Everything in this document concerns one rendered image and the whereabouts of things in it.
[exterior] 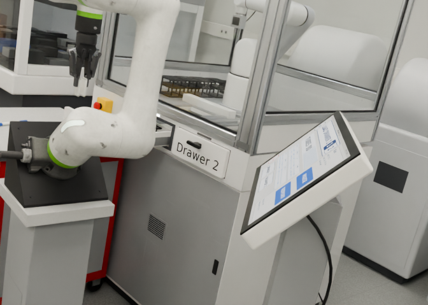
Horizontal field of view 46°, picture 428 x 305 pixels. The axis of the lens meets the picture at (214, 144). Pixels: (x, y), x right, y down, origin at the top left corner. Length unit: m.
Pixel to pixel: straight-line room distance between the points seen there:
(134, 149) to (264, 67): 0.55
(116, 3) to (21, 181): 0.59
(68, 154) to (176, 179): 0.70
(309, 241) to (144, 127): 0.58
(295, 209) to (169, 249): 1.16
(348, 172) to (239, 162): 0.82
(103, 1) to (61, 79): 1.43
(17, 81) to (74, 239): 1.23
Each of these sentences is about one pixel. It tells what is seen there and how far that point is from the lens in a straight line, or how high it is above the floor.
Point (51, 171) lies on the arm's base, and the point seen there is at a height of 0.85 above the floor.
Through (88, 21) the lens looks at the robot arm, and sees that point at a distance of 1.90.
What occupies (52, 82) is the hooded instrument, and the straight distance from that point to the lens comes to 2.81.
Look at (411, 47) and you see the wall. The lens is 5.00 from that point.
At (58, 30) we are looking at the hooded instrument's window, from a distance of 2.80.
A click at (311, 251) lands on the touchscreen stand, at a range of 1.33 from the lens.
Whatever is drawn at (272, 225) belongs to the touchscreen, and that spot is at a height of 1.00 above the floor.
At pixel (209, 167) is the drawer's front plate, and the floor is 0.84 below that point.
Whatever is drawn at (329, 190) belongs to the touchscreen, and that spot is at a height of 1.11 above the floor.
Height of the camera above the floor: 1.42
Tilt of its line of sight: 15 degrees down
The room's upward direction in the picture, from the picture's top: 12 degrees clockwise
